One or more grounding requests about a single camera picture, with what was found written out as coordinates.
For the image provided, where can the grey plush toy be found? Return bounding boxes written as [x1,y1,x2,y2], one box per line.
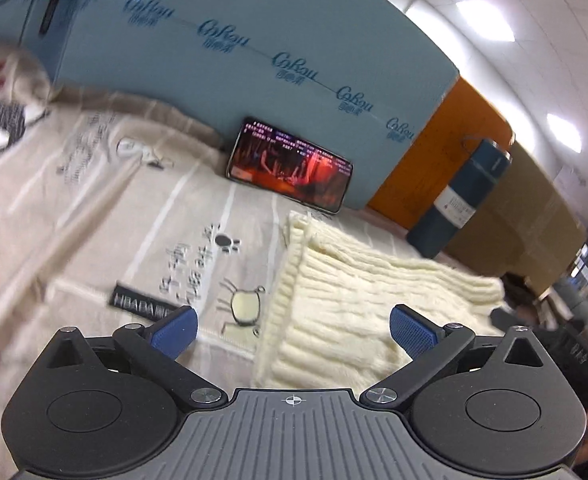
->
[0,40,53,183]

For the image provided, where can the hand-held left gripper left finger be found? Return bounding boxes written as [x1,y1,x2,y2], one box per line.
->
[32,305,229,409]

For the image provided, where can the ceiling light panels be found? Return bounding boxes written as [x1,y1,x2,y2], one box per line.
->
[406,0,588,156]

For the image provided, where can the brown cardboard box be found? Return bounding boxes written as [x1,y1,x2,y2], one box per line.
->
[444,135,588,297]

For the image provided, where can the cream knit sweater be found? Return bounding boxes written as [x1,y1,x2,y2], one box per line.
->
[251,210,506,391]

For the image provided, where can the dark blue vacuum bottle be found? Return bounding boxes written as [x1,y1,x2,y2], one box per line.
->
[406,137,514,260]

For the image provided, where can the beige printed blanket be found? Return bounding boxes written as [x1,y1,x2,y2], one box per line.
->
[0,85,506,480]

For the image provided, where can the orange cardboard box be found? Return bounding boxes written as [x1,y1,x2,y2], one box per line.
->
[366,76,516,232]

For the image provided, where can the light blue cardboard box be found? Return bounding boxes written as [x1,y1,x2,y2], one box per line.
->
[0,0,461,212]

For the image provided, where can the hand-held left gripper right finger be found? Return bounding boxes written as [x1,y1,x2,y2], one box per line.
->
[361,304,558,406]

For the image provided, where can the smartphone with lit screen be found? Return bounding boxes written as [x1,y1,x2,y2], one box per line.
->
[225,116,353,215]

